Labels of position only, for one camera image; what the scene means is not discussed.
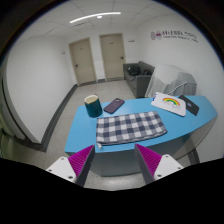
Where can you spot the beige door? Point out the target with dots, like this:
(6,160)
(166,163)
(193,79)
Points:
(82,61)
(113,55)

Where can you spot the white rainbow board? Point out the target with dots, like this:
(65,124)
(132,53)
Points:
(169,103)

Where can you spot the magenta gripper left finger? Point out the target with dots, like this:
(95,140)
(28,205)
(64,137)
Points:
(74,168)

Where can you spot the wall logo sign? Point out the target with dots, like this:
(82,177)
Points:
(173,34)

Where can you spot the right beige door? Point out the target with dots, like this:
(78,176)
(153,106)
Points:
(113,55)

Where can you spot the blue white checkered towel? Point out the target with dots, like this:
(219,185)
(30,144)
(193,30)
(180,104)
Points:
(129,128)

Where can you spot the dark green mug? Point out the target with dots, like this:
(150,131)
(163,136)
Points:
(93,106)

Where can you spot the purple smartphone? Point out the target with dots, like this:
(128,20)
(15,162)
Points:
(114,105)

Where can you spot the left beige door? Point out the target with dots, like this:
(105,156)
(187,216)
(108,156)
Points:
(82,61)

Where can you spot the grey sofa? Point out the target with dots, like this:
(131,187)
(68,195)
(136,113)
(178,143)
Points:
(138,84)

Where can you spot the blue table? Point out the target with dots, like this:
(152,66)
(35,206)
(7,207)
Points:
(183,135)

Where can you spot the black bag on sofa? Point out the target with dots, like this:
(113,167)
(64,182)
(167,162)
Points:
(134,71)

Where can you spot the grey cloth covered furniture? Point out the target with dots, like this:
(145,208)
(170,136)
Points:
(171,80)

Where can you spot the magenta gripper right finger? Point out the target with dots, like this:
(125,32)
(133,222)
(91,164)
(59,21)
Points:
(155,166)

